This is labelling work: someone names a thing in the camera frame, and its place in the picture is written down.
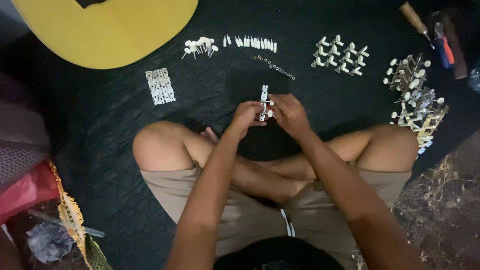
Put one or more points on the red plastic bag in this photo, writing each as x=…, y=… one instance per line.
x=26, y=189

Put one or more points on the person's left fingers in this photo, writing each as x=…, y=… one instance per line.
x=258, y=112

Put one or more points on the stack of white tuner plates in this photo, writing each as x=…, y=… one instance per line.
x=160, y=86

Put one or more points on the row of small metal washers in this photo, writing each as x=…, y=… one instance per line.
x=273, y=66

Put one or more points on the white guitar tuner strip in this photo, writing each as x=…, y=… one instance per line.
x=264, y=98

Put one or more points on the pile of white tuner knobs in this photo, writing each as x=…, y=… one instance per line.
x=199, y=45

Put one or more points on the person's right fingers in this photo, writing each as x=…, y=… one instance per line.
x=275, y=107

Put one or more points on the person's left hand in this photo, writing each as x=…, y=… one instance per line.
x=245, y=115

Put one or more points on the person's legs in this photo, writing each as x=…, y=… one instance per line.
x=168, y=150

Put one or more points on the person's right hand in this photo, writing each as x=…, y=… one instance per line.
x=291, y=114

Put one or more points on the yellow fringed cloth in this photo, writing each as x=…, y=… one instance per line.
x=75, y=225

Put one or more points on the group of single tuner machines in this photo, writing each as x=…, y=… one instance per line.
x=339, y=56

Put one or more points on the row of white tuner rollers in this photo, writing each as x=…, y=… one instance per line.
x=250, y=42

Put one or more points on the black quilted mat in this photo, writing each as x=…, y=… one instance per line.
x=150, y=150

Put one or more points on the orange and blue pliers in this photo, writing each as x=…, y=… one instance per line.
x=444, y=48

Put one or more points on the yellow acoustic guitar body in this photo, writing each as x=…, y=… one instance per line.
x=108, y=32

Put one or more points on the beige shorts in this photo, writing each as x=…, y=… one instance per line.
x=255, y=221

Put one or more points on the patterned grey cushion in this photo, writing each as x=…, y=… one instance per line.
x=18, y=150

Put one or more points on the heap of assembled tuner strips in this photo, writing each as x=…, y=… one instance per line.
x=414, y=101

